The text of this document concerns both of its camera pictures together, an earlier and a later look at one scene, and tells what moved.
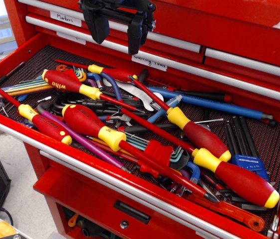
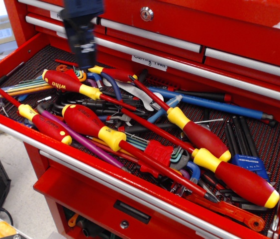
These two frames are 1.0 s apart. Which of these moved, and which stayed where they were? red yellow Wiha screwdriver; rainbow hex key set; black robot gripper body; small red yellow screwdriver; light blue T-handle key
Moved: black robot gripper body
Stayed: light blue T-handle key; red yellow Wiha screwdriver; rainbow hex key set; small red yellow screwdriver
